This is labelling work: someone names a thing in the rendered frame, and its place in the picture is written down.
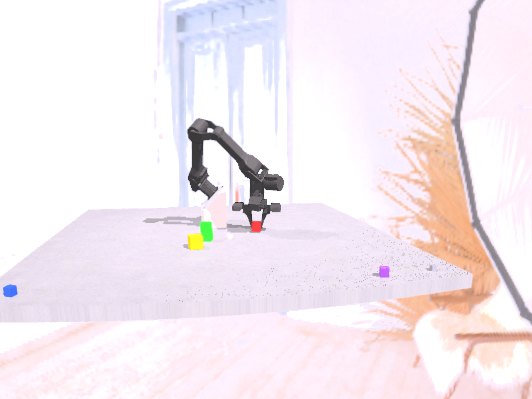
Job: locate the yellow block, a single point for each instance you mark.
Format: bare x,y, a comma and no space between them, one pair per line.
195,241

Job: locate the small purple cube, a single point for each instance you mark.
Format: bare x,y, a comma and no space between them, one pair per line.
384,271

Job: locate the small blue block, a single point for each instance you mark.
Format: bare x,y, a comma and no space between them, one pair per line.
10,290

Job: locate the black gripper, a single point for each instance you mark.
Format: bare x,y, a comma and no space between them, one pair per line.
274,207

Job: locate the green block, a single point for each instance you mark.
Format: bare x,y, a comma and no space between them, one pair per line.
206,227
207,236

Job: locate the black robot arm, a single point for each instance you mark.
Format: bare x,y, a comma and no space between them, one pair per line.
248,164

